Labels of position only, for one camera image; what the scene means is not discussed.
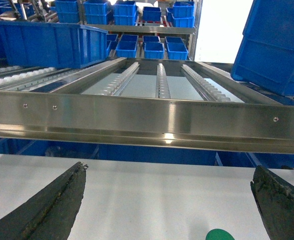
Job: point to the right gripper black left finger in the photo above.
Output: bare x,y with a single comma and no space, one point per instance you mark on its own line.
49,214

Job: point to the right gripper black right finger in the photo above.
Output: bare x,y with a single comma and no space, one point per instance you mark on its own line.
274,198

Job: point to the stainless steel roller shelf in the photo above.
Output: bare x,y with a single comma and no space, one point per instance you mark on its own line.
257,124

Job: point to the large blue bin on shelf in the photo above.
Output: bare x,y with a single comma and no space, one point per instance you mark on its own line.
57,45

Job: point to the background shelf of blue bins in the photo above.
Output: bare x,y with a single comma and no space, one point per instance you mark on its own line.
172,24

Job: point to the green push button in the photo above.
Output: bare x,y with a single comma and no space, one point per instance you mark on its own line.
219,234

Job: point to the tilted blue bin right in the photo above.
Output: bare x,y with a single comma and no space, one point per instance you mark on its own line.
266,53

